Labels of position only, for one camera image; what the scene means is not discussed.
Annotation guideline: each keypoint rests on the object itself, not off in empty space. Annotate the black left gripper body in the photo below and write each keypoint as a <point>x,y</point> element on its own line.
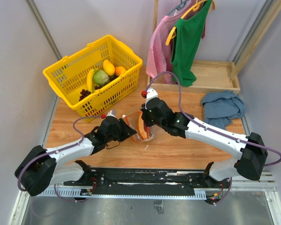
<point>115,136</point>

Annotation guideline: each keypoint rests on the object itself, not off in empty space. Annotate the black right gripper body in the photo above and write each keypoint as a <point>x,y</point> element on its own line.
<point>149,120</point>

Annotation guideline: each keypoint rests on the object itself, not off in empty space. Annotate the clear zip top bag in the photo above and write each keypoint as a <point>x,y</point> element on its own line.
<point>132,120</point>

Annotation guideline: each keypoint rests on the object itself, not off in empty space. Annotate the toy pork meat slab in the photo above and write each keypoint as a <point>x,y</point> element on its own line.
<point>144,132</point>

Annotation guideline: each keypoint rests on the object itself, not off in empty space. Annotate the dark purple toy grapes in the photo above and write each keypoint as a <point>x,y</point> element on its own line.
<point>83,94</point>

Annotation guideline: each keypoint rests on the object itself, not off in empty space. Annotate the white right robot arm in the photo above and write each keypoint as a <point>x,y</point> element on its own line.
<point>248,153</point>

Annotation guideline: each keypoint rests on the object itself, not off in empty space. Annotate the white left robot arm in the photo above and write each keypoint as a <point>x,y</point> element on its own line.
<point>42,167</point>

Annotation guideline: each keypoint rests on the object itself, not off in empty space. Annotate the green tank top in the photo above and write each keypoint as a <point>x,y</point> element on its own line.
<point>185,48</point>

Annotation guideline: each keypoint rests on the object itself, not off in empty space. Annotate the yellow toy banana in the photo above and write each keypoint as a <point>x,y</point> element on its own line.
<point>89,81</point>

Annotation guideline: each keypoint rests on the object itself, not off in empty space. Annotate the green toy cabbage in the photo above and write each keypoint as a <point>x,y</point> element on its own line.
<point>100,77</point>

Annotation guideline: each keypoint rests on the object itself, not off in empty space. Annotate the yellow plastic shopping basket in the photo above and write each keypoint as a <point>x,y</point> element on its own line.
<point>68,76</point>

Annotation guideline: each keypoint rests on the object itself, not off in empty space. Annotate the pink shirt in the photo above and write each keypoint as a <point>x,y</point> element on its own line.
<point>159,54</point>

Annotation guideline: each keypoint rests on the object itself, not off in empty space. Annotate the orange toy fruit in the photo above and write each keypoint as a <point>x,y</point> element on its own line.
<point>119,70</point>

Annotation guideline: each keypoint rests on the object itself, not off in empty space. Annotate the yellow toy mango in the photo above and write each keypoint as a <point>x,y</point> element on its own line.
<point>109,68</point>

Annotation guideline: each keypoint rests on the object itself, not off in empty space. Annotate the blue crumpled cloth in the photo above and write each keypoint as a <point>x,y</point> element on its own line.
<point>220,108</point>

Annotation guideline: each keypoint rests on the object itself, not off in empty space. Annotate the wooden clothes rack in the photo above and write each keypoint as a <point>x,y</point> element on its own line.
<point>218,76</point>

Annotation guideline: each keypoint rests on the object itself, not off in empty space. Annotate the grey clothes hanger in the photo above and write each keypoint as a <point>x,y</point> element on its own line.
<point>177,9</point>

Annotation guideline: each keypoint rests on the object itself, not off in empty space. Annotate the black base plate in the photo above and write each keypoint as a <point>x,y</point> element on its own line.
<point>146,182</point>

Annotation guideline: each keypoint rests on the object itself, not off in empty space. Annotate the aluminium frame rail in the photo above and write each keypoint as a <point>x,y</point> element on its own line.
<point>173,190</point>

